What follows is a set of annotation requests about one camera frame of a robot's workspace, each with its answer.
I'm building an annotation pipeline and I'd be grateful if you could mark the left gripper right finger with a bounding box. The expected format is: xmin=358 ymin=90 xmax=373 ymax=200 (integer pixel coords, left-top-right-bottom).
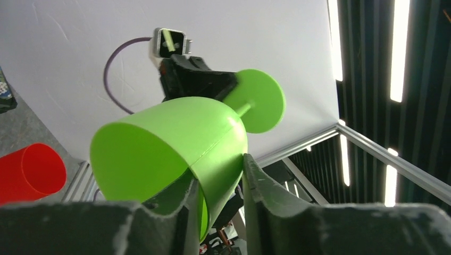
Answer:
xmin=243 ymin=154 xmax=450 ymax=254

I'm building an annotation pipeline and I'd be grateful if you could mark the black poker chip case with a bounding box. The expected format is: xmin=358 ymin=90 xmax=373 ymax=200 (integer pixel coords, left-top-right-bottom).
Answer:
xmin=0 ymin=70 xmax=18 ymax=114

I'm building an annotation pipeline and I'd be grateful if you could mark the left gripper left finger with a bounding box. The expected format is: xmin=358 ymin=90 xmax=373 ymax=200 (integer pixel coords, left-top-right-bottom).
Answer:
xmin=1 ymin=178 xmax=199 ymax=254

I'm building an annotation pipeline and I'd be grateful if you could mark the red wine glass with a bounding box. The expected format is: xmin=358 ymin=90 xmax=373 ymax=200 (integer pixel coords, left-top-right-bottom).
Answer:
xmin=1 ymin=143 xmax=67 ymax=205

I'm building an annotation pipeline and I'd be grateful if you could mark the green wine glass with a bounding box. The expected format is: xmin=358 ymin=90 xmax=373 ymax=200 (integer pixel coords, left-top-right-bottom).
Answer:
xmin=90 ymin=69 xmax=286 ymax=240

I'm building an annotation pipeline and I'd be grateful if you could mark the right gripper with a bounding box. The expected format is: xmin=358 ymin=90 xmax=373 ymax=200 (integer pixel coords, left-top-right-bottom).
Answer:
xmin=158 ymin=55 xmax=238 ymax=101

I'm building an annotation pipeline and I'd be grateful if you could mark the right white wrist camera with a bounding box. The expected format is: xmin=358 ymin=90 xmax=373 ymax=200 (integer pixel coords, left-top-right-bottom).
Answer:
xmin=148 ymin=28 xmax=193 ymax=69

